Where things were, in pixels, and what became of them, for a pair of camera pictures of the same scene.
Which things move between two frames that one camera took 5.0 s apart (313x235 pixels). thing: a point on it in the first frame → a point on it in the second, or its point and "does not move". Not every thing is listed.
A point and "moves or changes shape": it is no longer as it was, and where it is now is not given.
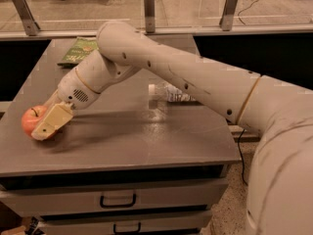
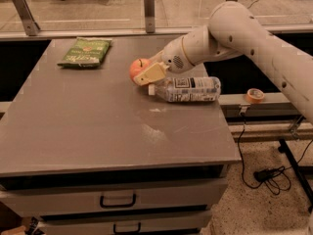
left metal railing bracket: [30, 25] does not move
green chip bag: [81, 49] does not move
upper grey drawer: [186, 195] does not move
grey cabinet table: [128, 164] does not move
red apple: [32, 117] moves or changes shape
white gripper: [75, 89] → [173, 57]
